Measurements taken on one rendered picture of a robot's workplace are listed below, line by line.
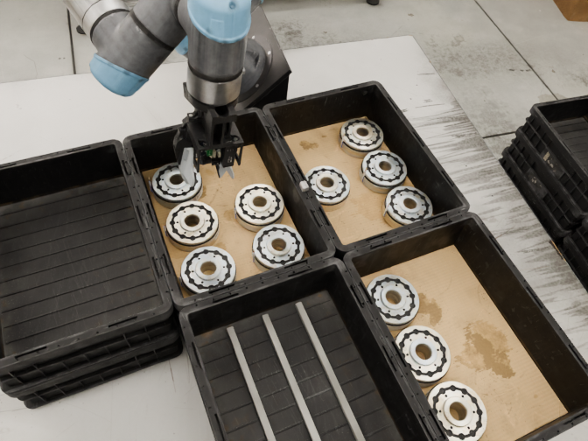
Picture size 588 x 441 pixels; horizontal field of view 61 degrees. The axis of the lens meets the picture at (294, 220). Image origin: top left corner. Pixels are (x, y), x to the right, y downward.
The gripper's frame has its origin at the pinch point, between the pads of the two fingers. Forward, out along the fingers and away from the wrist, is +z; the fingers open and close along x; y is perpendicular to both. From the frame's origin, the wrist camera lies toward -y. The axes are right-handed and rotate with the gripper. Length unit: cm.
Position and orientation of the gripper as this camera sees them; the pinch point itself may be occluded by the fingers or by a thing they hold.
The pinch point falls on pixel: (203, 171)
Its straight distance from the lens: 89.4
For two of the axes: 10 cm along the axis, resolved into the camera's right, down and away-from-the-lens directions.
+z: -1.9, 5.8, 7.9
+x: 9.0, -2.1, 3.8
